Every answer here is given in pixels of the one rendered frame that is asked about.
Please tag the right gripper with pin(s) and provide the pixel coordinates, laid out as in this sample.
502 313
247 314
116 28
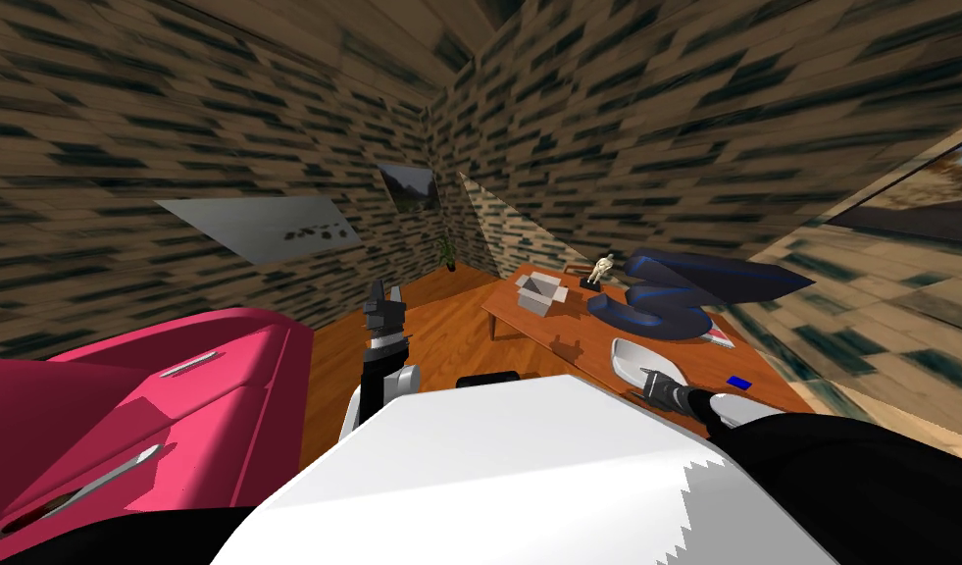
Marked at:
666 391

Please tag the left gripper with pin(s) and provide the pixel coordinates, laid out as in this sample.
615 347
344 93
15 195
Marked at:
383 318

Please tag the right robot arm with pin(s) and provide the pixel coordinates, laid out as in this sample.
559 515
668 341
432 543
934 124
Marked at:
841 486

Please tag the white bowl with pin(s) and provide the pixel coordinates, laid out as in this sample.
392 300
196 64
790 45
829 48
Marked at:
637 359

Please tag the small blue card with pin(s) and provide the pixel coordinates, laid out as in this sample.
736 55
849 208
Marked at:
739 383

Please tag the green potted plant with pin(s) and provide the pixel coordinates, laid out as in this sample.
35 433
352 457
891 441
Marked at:
448 253

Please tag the white and pink book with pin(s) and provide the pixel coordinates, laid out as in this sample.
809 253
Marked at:
719 338

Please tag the dark blue curved object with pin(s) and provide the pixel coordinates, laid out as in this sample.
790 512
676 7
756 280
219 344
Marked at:
669 310

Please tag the brown wooden table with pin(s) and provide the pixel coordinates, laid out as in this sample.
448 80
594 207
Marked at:
575 333

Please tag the beige figure statuette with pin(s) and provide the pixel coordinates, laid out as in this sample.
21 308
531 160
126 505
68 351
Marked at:
600 271

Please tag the white open box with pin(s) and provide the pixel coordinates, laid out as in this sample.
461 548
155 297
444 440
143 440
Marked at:
540 293

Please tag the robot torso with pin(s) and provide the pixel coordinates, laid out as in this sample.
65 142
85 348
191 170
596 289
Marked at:
488 479

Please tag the pink drawer cabinet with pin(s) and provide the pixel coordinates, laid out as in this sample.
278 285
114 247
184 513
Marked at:
135 424

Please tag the window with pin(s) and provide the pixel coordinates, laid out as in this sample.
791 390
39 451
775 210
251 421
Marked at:
920 204

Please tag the dark landscape wall picture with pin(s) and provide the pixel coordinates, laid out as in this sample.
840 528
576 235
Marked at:
408 188

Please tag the grey wall picture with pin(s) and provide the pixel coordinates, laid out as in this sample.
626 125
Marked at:
261 227

